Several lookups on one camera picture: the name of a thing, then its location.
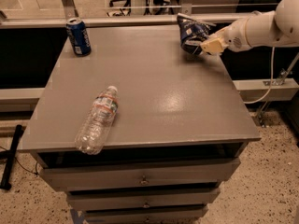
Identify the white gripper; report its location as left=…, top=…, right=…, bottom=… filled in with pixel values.
left=200, top=19, right=251, bottom=55

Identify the blue chip bag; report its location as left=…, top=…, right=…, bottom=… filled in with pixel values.
left=177, top=13, right=213, bottom=55

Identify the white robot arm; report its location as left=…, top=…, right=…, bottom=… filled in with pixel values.
left=200, top=0, right=299, bottom=54

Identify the blue pepsi can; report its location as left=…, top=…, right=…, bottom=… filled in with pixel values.
left=66, top=18, right=92, bottom=56

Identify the grey metal railing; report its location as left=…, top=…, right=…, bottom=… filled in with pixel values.
left=0, top=12, right=251, bottom=29

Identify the grey drawer cabinet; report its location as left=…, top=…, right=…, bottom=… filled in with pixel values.
left=18, top=24, right=262, bottom=224

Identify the black office chair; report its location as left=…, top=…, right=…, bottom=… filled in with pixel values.
left=107, top=0, right=131, bottom=17

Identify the clear plastic water bottle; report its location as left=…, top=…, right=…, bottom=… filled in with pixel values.
left=75, top=86, right=118, bottom=155

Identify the middle grey drawer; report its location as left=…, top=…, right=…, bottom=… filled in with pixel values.
left=67, top=188, right=220, bottom=211

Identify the grey drawer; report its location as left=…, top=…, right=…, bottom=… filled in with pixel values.
left=41, top=158, right=240, bottom=191
left=67, top=188, right=220, bottom=211
left=85, top=206, right=207, bottom=224

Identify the bottom grey drawer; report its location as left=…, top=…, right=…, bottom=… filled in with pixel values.
left=85, top=206, right=207, bottom=224

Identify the top grey drawer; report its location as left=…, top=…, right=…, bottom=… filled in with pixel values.
left=41, top=158, right=240, bottom=191

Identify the black floor stand leg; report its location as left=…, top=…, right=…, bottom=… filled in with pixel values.
left=0, top=124, right=23, bottom=190

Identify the white cable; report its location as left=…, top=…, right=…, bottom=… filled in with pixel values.
left=242, top=46, right=277, bottom=105

